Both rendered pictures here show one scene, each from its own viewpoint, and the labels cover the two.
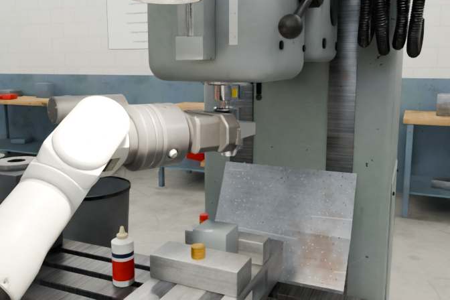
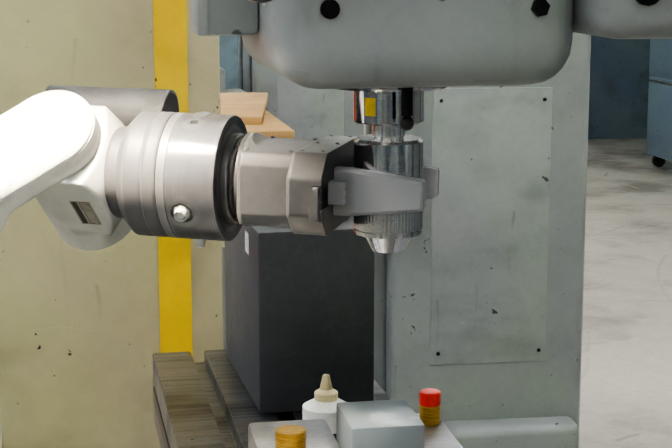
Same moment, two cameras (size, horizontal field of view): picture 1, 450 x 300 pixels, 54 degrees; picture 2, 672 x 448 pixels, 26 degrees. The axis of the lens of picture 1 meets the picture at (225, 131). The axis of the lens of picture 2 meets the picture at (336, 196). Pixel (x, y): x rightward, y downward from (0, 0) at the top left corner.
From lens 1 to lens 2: 0.80 m
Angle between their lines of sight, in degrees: 55
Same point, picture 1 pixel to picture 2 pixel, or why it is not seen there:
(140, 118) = (125, 138)
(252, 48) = (272, 15)
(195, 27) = not seen: outside the picture
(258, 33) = not seen: outside the picture
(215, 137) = (280, 198)
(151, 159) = (139, 216)
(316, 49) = (603, 8)
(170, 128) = (172, 164)
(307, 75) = not seen: outside the picture
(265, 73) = (291, 70)
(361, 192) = not seen: outside the picture
